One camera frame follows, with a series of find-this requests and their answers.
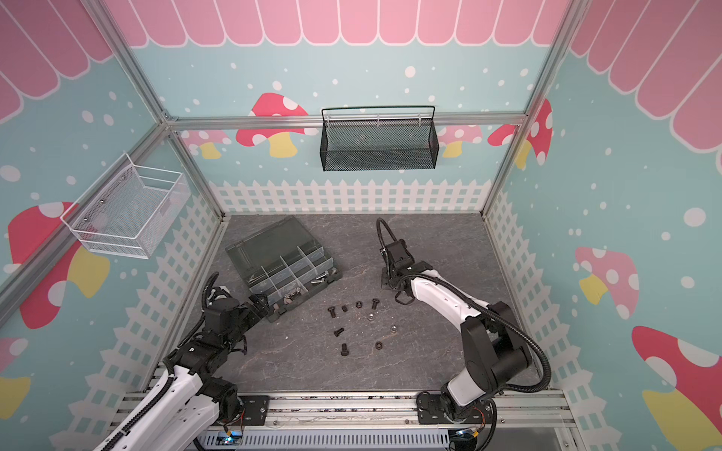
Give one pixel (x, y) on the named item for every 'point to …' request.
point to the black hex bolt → (332, 310)
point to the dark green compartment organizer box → (282, 263)
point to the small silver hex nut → (370, 317)
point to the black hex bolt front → (344, 351)
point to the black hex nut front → (379, 345)
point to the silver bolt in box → (322, 277)
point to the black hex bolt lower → (337, 333)
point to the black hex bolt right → (374, 303)
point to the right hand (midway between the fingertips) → (391, 277)
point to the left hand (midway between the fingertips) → (258, 308)
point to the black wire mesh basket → (384, 137)
